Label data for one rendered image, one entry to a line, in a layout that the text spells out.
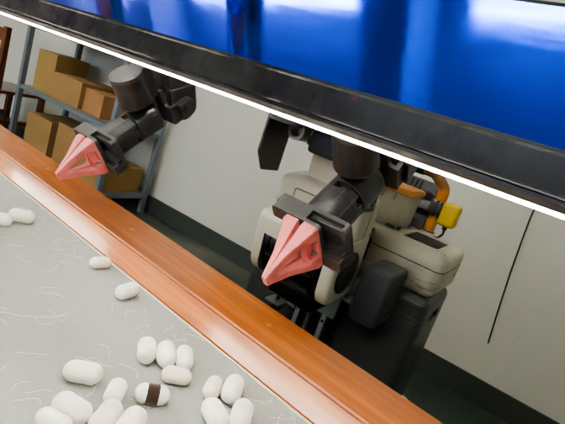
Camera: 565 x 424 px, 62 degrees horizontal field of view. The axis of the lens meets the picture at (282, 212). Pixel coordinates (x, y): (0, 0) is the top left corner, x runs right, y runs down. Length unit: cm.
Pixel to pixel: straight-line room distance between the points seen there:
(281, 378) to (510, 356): 196
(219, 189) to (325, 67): 284
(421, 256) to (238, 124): 194
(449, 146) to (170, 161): 319
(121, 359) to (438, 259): 88
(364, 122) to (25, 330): 46
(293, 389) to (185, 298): 20
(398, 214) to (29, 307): 96
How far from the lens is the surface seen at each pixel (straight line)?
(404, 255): 125
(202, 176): 313
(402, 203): 130
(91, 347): 56
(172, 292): 67
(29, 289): 65
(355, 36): 22
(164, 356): 53
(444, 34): 21
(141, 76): 85
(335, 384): 57
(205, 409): 48
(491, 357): 247
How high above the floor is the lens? 105
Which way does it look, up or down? 13 degrees down
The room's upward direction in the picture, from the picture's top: 19 degrees clockwise
